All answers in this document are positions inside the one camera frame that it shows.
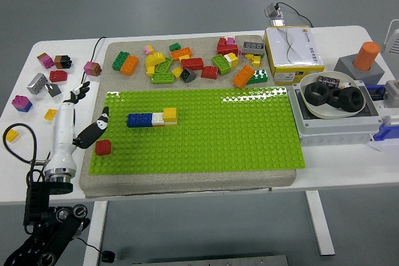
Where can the red square toy brick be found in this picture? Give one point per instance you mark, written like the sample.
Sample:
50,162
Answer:
103,147

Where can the orange toy brick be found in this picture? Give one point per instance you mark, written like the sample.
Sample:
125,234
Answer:
181,53
129,65
243,76

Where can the small yellow toy brick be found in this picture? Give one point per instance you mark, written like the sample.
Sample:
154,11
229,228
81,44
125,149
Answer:
150,71
256,61
249,57
177,72

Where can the blue black plastic holder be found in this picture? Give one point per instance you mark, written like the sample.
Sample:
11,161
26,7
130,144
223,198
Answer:
376,92

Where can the white yellow toy brick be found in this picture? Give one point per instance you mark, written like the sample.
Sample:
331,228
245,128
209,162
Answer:
231,59

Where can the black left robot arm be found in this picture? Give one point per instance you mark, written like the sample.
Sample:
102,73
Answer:
40,203

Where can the white chair frame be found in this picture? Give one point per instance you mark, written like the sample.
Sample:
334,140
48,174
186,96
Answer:
393,40

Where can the silver floor socket box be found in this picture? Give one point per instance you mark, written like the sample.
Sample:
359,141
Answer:
275,13

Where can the grey-brown foam mat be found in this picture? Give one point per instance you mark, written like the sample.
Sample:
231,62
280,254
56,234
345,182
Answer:
199,182

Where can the dark terminal strip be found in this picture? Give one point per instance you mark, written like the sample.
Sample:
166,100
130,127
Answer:
328,80

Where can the white table leg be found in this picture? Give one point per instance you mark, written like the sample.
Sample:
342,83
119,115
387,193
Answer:
321,225
98,225

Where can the brown-topped pink toy brick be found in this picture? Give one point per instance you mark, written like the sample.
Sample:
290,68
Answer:
46,61

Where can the pink brown toy brick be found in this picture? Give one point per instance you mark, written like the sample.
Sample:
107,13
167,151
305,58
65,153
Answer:
92,68

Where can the white zip tie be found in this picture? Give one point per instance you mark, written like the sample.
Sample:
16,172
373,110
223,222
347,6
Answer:
376,147

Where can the red sloped toy brick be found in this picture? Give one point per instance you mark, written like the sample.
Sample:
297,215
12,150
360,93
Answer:
58,76

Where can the lime green toy brick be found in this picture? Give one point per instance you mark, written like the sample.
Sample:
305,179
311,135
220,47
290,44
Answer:
221,64
164,65

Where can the green studded baseplate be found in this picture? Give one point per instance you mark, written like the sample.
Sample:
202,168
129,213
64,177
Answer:
218,138

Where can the small dark green brick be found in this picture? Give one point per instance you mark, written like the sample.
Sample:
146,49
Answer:
174,47

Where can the yellow curved toy brick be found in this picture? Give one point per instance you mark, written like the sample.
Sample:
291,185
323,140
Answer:
154,58

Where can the grey black sloped brick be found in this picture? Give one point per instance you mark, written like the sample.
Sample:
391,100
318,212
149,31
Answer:
188,75

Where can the small pink toy brick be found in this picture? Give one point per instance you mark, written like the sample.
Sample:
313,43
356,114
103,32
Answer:
230,41
149,50

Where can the green white toy brick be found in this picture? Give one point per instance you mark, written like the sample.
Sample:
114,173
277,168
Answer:
258,76

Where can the white yellow cardboard box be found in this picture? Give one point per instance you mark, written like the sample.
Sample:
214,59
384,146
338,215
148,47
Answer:
291,48

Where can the grey brick with holes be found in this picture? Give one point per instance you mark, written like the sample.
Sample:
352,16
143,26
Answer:
253,47

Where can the red long toy brick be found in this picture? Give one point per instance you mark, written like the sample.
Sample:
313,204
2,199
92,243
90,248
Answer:
227,50
192,63

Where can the brown black toy brick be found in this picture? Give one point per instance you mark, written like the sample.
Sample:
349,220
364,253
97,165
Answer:
63,62

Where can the grey connector block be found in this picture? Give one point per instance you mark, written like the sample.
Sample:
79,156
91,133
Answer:
392,94

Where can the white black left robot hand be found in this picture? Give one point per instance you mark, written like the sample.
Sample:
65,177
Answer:
64,135

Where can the blue plastic part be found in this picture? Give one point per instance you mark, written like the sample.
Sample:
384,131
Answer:
387,133

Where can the white bowl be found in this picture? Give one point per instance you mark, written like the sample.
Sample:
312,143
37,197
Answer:
315,109

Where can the orange cylinder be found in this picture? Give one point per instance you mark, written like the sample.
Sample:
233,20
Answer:
367,55

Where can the black plug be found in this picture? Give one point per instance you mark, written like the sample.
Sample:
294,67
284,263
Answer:
109,256

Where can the dark green toy brick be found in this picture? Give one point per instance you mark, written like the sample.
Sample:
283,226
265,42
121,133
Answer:
119,60

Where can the lime brick with holes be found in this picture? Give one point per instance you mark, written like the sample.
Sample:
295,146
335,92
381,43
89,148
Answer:
162,78

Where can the yellow flat toy brick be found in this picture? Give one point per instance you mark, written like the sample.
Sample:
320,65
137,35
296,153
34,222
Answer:
50,114

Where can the silver sloped toy brick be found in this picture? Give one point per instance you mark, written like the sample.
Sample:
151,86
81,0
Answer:
55,91

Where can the small yellow flat brick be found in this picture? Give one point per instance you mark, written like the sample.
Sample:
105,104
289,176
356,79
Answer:
184,58

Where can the yellow square toy brick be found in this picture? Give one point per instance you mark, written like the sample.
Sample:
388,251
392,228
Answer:
170,115

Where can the pink blue toy brick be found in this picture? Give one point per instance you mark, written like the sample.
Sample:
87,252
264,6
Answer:
21,104

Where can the small black hex nut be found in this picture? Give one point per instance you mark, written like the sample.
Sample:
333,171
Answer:
332,92

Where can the white long toy brick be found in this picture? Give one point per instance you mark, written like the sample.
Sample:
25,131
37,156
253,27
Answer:
158,118

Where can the silver studded toy brick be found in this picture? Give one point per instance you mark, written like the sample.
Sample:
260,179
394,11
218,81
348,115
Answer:
36,84

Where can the grey junction box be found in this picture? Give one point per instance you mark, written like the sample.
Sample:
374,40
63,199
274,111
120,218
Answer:
335,129

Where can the grey block holder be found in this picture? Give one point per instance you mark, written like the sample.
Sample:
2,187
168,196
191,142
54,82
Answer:
347,66

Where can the large black hex nut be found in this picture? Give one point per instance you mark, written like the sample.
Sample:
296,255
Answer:
345,103
324,95

